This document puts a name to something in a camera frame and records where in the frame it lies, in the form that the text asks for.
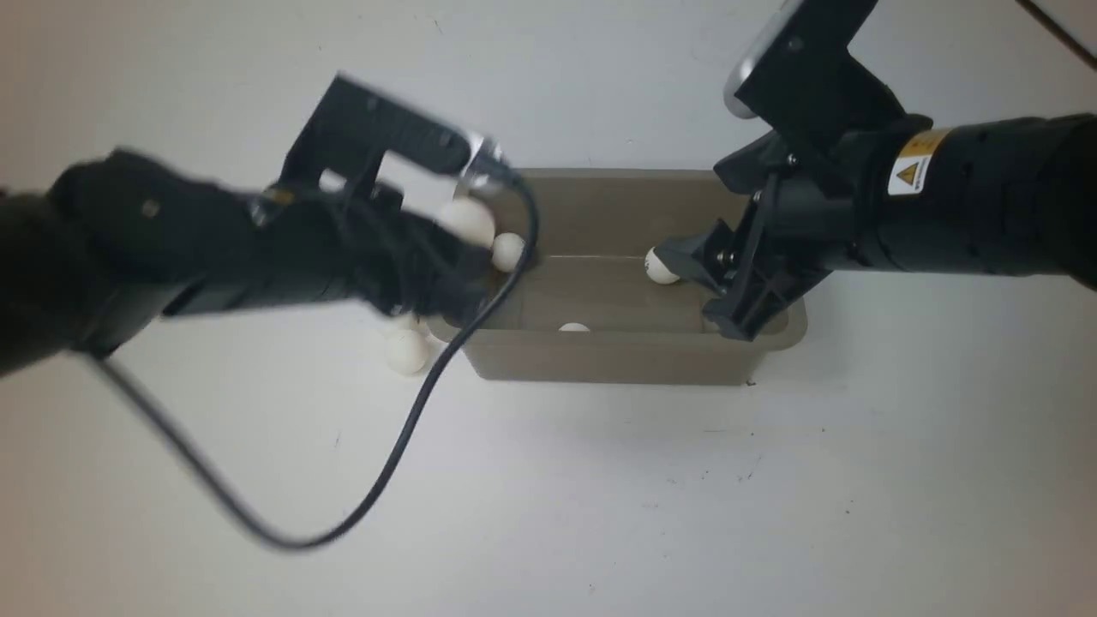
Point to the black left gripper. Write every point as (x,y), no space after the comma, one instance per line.
(403,262)

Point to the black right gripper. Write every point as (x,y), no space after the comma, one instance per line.
(802,223)

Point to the white ball with red logo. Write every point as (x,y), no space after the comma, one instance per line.
(507,250)

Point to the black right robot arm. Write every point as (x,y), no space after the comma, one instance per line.
(1012,198)

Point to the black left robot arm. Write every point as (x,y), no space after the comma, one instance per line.
(122,241)

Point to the tan plastic bin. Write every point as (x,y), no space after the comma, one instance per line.
(596,226)

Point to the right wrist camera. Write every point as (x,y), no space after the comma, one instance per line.
(799,76)

